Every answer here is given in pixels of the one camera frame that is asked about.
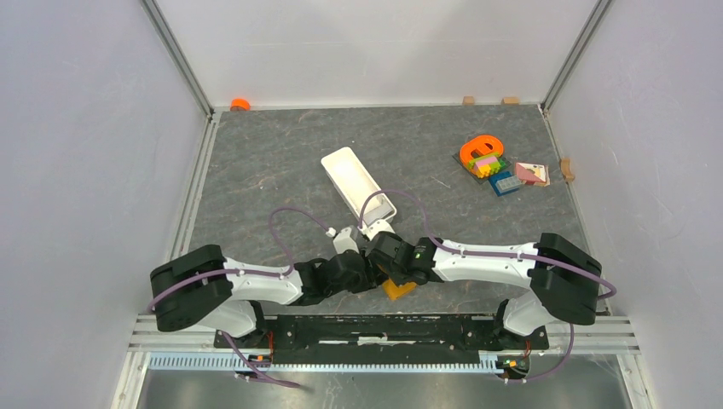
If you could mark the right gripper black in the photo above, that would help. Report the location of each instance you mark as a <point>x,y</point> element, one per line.
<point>397,280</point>

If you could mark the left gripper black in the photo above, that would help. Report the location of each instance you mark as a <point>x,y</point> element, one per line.
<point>370,278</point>

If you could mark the orange card holder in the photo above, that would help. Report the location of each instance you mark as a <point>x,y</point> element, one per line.
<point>395,292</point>

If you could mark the white rectangular tray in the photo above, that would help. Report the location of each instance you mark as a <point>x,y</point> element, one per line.
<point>355,184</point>

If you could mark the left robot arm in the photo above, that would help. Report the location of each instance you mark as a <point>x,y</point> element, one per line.
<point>206,288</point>

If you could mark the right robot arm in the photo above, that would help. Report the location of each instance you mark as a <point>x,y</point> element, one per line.
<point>561,280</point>

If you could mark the colourful brick block stack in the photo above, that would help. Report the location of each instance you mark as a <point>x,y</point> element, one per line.
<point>487,165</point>

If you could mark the blue brick block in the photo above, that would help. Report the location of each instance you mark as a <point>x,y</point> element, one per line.
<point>504,183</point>

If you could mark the pink wooden puzzle block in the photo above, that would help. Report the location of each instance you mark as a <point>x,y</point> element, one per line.
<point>532,174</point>

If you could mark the wooden arch piece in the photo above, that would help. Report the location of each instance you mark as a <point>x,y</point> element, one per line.
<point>566,170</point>

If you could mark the orange round cap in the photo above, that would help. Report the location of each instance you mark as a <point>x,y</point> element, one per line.
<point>239,105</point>

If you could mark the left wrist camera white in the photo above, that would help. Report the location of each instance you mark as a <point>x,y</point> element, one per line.
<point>345,239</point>

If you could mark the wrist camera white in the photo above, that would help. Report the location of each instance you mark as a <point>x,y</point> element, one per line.
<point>345,239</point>
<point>381,225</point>

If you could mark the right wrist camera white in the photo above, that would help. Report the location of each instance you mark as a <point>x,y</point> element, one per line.
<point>381,225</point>

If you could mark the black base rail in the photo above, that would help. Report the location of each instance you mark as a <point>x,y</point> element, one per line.
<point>367,339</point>

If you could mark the orange ring toy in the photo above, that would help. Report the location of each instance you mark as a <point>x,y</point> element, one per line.
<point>478,147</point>

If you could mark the white cable comb strip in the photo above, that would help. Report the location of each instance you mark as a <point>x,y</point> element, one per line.
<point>230,361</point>

